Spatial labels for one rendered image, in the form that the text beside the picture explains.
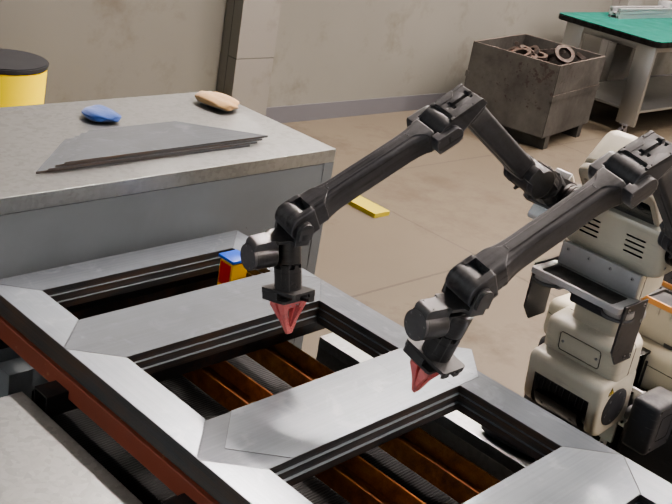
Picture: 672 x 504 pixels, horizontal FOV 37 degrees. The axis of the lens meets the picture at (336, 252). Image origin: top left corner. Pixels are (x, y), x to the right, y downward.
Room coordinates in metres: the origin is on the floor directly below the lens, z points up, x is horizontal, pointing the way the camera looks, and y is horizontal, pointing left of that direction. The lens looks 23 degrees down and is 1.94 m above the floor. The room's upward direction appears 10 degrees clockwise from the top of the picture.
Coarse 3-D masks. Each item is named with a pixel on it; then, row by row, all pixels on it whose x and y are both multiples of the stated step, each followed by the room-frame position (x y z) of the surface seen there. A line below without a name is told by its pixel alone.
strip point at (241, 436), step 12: (240, 420) 1.62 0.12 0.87; (228, 432) 1.58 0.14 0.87; (240, 432) 1.59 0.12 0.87; (252, 432) 1.59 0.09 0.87; (228, 444) 1.54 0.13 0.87; (240, 444) 1.55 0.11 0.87; (252, 444) 1.55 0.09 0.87; (264, 444) 1.56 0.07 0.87; (276, 444) 1.57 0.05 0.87; (288, 456) 1.54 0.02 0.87
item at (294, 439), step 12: (240, 408) 1.67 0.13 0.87; (252, 408) 1.67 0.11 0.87; (264, 408) 1.68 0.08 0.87; (252, 420) 1.63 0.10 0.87; (264, 420) 1.64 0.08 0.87; (276, 420) 1.65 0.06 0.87; (288, 420) 1.65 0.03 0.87; (264, 432) 1.60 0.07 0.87; (276, 432) 1.61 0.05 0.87; (288, 432) 1.61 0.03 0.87; (300, 432) 1.62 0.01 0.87; (288, 444) 1.57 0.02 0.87; (300, 444) 1.58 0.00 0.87; (312, 444) 1.59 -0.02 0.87; (324, 444) 1.60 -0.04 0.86
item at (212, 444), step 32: (64, 288) 2.04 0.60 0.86; (96, 288) 2.10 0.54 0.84; (128, 288) 2.16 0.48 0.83; (256, 320) 2.05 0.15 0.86; (320, 320) 2.18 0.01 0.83; (64, 352) 1.77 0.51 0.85; (160, 352) 1.85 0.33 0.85; (192, 352) 1.90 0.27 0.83; (384, 352) 2.05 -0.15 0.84; (96, 384) 1.69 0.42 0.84; (128, 416) 1.62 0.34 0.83; (224, 416) 1.63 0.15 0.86; (416, 416) 1.80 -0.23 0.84; (480, 416) 1.85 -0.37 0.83; (160, 448) 1.55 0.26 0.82; (224, 448) 1.53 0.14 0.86; (320, 448) 1.59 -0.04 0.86; (352, 448) 1.65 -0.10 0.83; (544, 448) 1.75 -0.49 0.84; (288, 480) 1.51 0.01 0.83
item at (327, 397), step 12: (312, 384) 1.80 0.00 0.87; (324, 384) 1.81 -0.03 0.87; (312, 396) 1.76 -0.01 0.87; (324, 396) 1.77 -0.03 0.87; (336, 396) 1.77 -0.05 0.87; (324, 408) 1.72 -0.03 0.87; (336, 408) 1.73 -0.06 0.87; (348, 408) 1.74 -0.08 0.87; (360, 408) 1.74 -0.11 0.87; (348, 420) 1.69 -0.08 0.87; (360, 420) 1.70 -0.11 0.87; (372, 420) 1.71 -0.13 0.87
